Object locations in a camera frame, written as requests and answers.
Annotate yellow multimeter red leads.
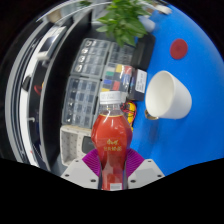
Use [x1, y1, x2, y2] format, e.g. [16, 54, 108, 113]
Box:
[120, 100, 138, 133]

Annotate white cup gold handle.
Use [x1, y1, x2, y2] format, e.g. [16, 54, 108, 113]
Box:
[144, 70, 193, 121]

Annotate white perforated storage bin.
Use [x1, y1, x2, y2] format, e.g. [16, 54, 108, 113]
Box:
[59, 124, 96, 168]

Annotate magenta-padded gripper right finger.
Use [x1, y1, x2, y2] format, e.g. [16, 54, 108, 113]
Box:
[123, 148, 166, 190]

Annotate black box white label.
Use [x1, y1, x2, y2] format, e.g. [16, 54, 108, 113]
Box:
[128, 68, 148, 102]

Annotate grey small-parts drawer cabinet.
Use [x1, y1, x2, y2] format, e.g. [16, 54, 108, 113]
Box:
[70, 38, 111, 79]
[61, 76, 101, 129]
[108, 41, 136, 68]

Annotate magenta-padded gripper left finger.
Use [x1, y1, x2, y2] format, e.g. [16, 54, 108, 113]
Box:
[60, 148, 103, 190]

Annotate clear organizer box colourful parts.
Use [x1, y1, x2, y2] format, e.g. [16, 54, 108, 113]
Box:
[99, 62, 136, 98]

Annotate flat round red coaster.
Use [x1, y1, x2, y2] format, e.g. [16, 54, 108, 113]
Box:
[169, 38, 189, 61]

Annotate black workbench shelf unit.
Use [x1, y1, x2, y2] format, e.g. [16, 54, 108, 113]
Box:
[6, 9, 94, 171]

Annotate green potted plant white pot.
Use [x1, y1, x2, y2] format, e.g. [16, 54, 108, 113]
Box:
[94, 0, 158, 48]

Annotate red drink bottle white cap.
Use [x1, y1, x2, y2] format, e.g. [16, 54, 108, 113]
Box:
[90, 90, 134, 192]

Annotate black rounded speaker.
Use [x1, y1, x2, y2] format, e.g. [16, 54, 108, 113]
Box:
[80, 134, 96, 155]

